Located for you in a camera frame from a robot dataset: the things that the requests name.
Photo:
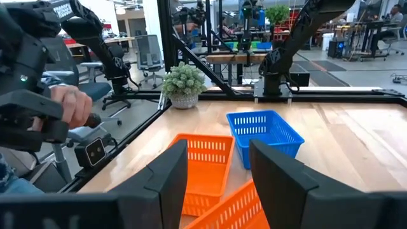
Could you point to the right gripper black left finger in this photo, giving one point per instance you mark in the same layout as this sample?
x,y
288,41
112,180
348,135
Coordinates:
x,y
143,206

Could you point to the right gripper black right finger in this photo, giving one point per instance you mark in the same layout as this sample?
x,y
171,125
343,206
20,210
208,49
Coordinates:
x,y
292,203

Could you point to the orange plastic basket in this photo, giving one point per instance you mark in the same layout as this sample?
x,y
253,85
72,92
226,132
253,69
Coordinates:
x,y
206,175
235,213

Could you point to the blue plastic basket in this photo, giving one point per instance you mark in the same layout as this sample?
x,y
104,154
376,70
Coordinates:
x,y
264,140

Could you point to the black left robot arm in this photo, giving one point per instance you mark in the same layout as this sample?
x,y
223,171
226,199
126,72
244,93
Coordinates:
x,y
286,54

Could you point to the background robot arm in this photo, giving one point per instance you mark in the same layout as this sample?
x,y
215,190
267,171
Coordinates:
x,y
195,14
247,19

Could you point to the person's hand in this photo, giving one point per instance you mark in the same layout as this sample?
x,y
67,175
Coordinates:
x,y
73,105

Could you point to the black controller box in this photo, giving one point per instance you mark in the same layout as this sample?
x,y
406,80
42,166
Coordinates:
x,y
300,79

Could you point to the person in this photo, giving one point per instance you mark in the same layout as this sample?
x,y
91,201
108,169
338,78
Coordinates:
x,y
187,27
19,187
395,16

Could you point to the blue-seat office chair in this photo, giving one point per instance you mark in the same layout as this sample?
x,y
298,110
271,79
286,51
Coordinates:
x,y
95,90

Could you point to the black floor mat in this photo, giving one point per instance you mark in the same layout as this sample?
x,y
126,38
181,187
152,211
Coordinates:
x,y
327,79
329,65

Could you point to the artificial green potted plant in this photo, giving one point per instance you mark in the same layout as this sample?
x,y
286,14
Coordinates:
x,y
183,82

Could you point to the grey mesh office chair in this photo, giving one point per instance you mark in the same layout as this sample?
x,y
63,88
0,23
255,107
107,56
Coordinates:
x,y
149,51

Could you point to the wooden workbench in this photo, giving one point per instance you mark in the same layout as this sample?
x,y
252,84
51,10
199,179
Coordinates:
x,y
229,58

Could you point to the black computer box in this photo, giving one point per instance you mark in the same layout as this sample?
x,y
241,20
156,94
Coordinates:
x,y
335,49

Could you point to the white bin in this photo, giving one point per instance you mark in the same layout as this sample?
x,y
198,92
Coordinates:
x,y
327,41

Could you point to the light wooden desk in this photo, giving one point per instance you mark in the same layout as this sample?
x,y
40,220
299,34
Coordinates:
x,y
117,39

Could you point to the bushy green background plant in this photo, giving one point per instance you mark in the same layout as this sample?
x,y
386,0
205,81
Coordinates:
x,y
277,14

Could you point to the black standing desk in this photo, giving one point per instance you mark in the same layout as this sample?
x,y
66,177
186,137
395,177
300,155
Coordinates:
x,y
373,25

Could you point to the black table-level camera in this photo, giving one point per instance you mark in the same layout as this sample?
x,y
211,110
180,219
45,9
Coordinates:
x,y
92,152

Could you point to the black aluminium table frame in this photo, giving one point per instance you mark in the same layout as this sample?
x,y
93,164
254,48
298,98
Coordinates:
x,y
165,31

